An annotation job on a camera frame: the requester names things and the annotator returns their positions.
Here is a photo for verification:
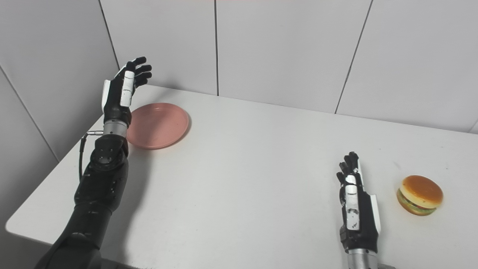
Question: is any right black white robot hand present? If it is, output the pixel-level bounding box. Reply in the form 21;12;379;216
336;151;382;255

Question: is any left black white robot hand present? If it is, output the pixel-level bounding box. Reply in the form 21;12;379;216
101;57;153;126

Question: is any pink round plate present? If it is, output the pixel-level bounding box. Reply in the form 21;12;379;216
126;103;190;150

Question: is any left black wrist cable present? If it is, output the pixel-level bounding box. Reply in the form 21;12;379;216
77;130;105;184

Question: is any toy hamburger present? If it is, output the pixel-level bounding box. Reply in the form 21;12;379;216
396;175;444;217

